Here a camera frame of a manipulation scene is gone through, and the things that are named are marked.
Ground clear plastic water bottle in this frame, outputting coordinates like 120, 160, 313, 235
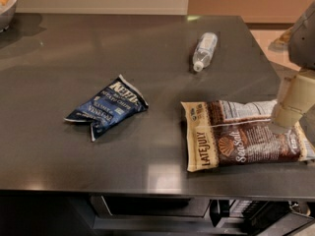
193, 32, 218, 72

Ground brown Late July chips bag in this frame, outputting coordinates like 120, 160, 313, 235
182, 100, 315, 172

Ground blue Kettle chips bag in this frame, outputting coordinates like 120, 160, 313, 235
64, 75, 149, 142

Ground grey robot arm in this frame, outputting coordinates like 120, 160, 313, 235
270, 2, 315, 134

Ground metal bowl with fruit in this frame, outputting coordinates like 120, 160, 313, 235
0, 0, 18, 32

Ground black microwave under counter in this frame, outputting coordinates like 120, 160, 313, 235
90, 195, 314, 236

